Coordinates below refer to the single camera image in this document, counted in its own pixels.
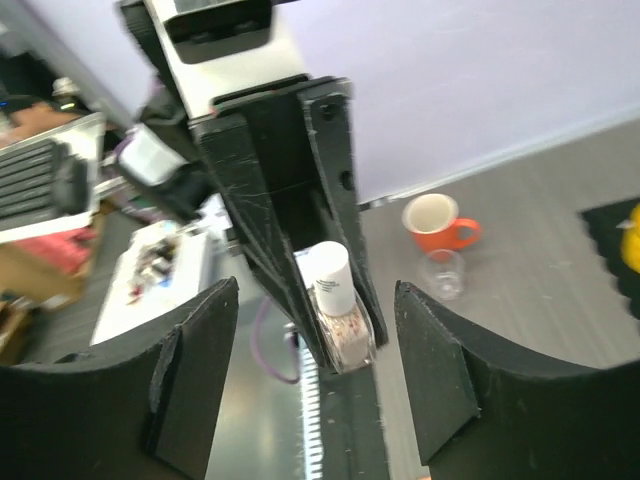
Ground white tray with bottles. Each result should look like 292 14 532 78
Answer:
90 221 220 345

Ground orange mug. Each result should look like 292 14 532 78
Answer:
402 193 482 253

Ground black cloth placemat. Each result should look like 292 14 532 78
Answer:
580 197 639 320

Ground yellow mug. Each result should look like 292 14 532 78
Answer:
618 204 640 273

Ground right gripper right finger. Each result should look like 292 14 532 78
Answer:
394 282 639 479

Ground clear plastic cup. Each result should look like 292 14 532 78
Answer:
420 249 465 301

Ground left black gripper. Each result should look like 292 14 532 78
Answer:
117 1 329 368

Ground glitter nail polish bottle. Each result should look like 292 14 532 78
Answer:
308 288 376 375

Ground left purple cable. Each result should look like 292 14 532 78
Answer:
253 297 301 385

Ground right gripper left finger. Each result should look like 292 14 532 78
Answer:
1 278 239 479

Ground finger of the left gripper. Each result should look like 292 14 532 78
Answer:
299 77 389 346

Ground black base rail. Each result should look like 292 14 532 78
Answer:
319 367 390 480

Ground white cable duct strip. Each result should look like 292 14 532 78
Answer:
299 341 324 480

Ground cardboard box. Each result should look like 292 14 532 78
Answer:
1 214 105 310

